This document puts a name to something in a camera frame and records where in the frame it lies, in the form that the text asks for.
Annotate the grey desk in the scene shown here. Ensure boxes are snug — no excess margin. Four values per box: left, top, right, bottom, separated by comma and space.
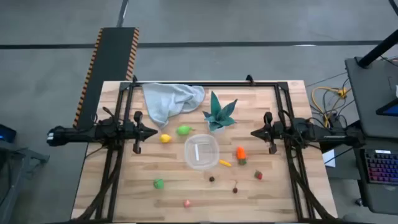
344, 57, 398, 216

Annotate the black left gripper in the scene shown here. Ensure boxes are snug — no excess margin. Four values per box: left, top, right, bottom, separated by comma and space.
124, 111, 159, 155

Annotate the clear plastic tupperware container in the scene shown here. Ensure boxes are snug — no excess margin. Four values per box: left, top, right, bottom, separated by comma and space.
184, 134, 220, 171

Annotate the artificial green snake plant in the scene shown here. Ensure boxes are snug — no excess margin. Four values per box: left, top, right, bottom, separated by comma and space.
202, 90, 239, 132

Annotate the white paper sheet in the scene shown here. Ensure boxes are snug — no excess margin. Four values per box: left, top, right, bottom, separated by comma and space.
322, 149, 336, 168

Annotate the black hazard-striped floor mat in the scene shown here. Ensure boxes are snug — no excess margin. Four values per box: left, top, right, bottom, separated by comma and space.
73, 27, 140, 130

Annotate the light green toy fruit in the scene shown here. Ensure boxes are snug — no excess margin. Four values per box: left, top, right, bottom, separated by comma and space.
175, 124, 195, 136

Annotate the orange toy carrot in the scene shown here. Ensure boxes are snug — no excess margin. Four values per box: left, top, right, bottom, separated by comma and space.
236, 146, 248, 166

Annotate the blue-lit black device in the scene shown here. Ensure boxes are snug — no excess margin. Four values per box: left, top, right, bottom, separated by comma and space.
0, 123, 17, 144

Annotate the laptop with blue screen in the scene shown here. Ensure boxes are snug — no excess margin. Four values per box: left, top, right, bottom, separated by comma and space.
375, 98, 398, 118

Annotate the white plant pot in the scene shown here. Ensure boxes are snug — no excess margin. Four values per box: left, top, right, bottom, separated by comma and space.
207, 123, 226, 135

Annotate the backlit computer keyboard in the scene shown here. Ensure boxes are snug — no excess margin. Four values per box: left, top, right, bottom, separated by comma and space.
363, 148, 398, 185

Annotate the light grey waffle towel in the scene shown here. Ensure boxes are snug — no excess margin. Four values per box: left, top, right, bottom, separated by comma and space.
142, 82, 206, 129

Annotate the yellow floor cable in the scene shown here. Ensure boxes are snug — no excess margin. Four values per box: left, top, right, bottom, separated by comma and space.
312, 86, 348, 128

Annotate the grey metal stand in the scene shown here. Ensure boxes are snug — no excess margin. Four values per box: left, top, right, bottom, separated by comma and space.
0, 139, 50, 224

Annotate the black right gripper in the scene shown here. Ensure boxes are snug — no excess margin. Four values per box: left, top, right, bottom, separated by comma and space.
250, 112, 284, 155

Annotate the black pole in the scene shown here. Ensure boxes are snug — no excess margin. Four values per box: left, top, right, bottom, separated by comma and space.
357, 29, 398, 68

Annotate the black metal table frame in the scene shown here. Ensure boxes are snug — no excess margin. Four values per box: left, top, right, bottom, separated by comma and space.
73, 74, 338, 223

